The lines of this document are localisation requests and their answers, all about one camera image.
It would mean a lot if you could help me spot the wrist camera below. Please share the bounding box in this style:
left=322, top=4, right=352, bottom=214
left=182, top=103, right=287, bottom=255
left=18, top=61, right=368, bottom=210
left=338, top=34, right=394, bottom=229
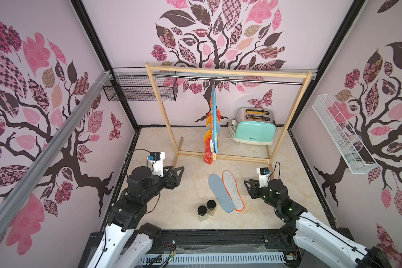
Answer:
left=147, top=151, right=165, bottom=177
left=256, top=167, right=271, bottom=188

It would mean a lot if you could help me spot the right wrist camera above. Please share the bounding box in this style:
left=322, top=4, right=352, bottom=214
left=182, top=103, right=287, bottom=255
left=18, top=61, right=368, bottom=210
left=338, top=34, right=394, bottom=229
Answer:
left=256, top=167, right=271, bottom=188

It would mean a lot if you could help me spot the grey blue insole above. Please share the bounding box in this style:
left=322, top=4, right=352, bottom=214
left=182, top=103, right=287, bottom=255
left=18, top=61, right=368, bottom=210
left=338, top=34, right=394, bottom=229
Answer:
left=208, top=174, right=235, bottom=213

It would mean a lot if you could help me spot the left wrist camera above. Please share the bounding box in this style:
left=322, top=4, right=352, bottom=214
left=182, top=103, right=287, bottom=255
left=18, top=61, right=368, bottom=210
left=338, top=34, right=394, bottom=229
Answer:
left=147, top=151, right=165, bottom=177

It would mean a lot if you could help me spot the black lid jar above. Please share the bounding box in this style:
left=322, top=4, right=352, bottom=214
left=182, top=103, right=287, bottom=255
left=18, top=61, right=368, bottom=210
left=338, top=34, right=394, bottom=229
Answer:
left=207, top=199, right=217, bottom=216
left=197, top=205, right=208, bottom=222

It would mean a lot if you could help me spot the red orange insole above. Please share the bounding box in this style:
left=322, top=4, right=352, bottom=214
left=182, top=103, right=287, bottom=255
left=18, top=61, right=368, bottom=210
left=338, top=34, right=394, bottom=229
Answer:
left=203, top=119, right=214, bottom=165

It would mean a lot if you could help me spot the white wire basket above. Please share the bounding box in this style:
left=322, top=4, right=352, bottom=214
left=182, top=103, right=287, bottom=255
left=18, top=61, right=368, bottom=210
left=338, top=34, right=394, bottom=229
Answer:
left=312, top=94, right=379, bottom=175

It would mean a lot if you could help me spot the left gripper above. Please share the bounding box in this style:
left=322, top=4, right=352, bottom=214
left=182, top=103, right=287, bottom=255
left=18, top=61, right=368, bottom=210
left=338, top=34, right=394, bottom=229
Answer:
left=141, top=166, right=183, bottom=203

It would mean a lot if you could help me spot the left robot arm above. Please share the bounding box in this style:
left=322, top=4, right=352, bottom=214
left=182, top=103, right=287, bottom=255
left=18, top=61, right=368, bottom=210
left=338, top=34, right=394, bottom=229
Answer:
left=88, top=166, right=185, bottom=268

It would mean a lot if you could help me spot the mint green toaster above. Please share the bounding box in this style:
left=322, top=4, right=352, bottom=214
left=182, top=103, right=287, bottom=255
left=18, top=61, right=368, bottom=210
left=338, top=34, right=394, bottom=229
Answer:
left=234, top=107, right=277, bottom=146

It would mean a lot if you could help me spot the black wire basket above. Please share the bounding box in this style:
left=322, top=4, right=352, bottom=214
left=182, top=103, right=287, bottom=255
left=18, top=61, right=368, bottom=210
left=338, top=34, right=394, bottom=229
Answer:
left=102, top=71, right=179, bottom=102

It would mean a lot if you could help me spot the yellow insole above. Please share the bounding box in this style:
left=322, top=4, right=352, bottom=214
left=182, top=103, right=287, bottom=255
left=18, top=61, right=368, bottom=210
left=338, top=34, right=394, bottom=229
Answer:
left=204, top=112, right=212, bottom=144

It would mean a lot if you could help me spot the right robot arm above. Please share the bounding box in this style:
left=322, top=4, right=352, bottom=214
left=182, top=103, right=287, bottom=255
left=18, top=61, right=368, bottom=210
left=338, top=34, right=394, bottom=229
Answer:
left=244, top=179, right=391, bottom=268

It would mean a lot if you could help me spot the white slotted cable duct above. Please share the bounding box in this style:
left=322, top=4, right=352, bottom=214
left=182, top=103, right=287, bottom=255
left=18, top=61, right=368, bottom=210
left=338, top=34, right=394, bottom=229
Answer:
left=137, top=252, right=287, bottom=266

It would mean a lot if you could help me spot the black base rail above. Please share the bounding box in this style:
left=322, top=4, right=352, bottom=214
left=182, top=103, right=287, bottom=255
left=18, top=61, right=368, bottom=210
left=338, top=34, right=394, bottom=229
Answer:
left=77, top=229, right=369, bottom=268

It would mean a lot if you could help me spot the orange rimmed grey insole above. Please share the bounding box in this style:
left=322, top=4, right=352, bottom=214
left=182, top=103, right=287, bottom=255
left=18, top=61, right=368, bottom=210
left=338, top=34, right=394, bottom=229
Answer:
left=222, top=170, right=245, bottom=212

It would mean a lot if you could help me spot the right black lid jar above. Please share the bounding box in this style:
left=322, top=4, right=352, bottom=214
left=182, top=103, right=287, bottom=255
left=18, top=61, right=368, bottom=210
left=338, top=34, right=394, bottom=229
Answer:
left=207, top=199, right=217, bottom=216

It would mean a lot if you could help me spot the wooden clothes rack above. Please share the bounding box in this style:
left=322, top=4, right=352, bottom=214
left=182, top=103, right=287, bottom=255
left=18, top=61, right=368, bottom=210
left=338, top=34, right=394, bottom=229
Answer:
left=145, top=63, right=316, bottom=166

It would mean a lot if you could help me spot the aluminium frame bar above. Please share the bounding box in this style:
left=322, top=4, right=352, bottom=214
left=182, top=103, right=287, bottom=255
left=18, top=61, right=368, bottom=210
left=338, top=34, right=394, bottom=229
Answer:
left=0, top=70, right=112, bottom=238

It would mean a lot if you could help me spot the white toaster cable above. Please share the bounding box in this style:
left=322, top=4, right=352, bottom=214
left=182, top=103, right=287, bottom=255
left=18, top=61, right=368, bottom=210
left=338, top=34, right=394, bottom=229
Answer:
left=226, top=118, right=239, bottom=144

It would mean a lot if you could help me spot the blue clip hanger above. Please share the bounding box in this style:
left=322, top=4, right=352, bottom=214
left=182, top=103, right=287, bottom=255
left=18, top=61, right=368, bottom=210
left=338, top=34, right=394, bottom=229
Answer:
left=211, top=79, right=218, bottom=160

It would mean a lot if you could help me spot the left black lid jar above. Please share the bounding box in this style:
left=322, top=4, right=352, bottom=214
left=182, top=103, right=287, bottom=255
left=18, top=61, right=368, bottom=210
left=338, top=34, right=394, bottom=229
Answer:
left=197, top=205, right=208, bottom=222

